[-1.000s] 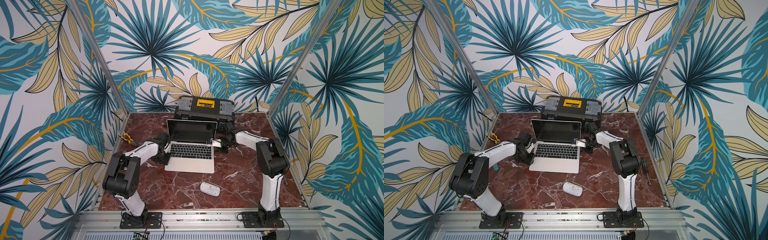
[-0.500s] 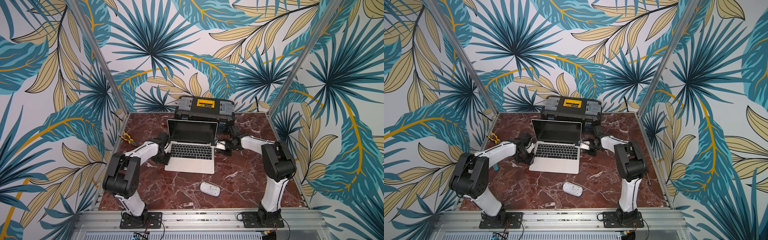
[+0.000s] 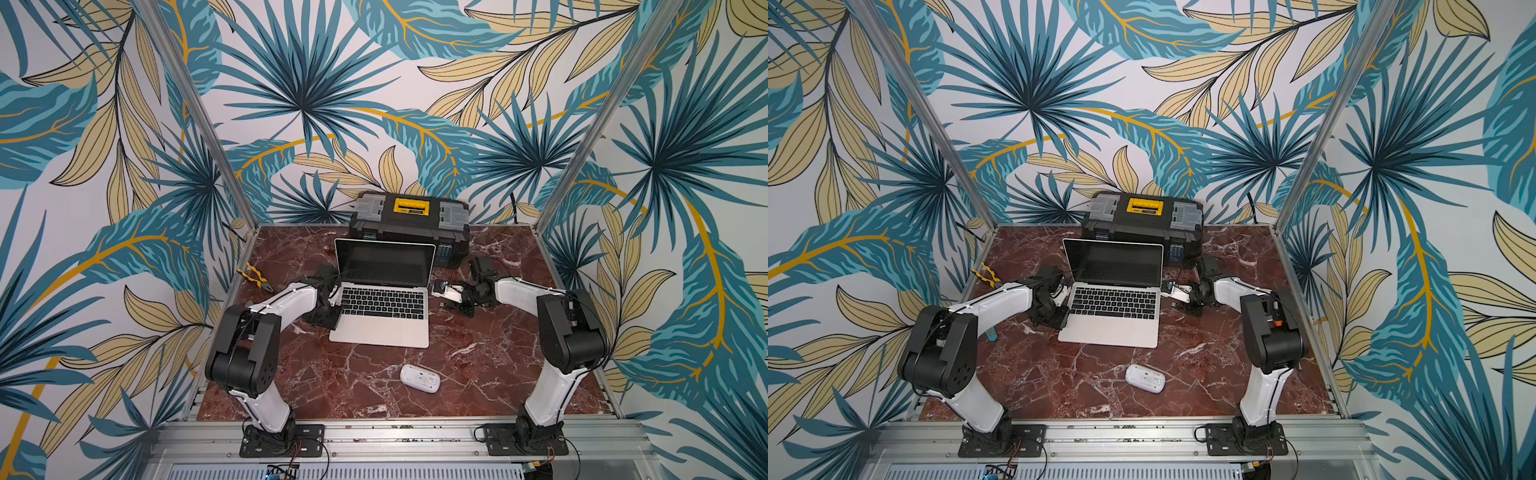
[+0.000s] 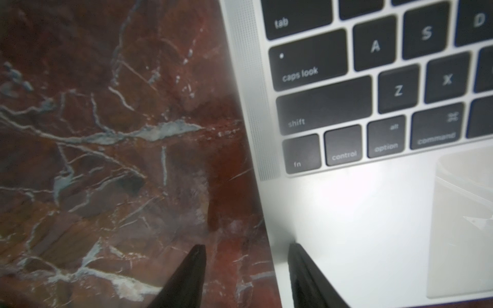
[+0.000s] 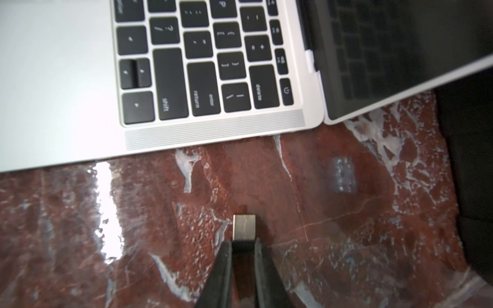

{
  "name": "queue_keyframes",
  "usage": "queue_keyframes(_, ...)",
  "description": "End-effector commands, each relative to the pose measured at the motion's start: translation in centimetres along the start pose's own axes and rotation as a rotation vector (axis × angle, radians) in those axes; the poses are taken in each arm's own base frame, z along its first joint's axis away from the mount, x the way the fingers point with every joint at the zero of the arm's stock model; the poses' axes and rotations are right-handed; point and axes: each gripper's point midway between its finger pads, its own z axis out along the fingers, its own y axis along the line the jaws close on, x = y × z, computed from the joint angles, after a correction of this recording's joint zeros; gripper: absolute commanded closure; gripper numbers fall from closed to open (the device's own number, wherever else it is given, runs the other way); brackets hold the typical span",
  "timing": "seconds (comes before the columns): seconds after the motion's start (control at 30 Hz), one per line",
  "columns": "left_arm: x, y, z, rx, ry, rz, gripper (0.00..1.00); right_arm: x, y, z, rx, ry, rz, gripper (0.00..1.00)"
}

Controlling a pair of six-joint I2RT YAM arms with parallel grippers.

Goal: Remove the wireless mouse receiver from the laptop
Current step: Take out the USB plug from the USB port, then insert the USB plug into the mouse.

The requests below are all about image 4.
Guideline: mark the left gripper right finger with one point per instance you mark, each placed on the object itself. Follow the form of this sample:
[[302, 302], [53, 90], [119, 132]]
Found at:
[[309, 286]]

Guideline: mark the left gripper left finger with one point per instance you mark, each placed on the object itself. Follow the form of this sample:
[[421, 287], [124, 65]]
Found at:
[[185, 287]]

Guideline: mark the silver laptop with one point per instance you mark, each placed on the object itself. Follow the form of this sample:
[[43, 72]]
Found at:
[[370, 129]]

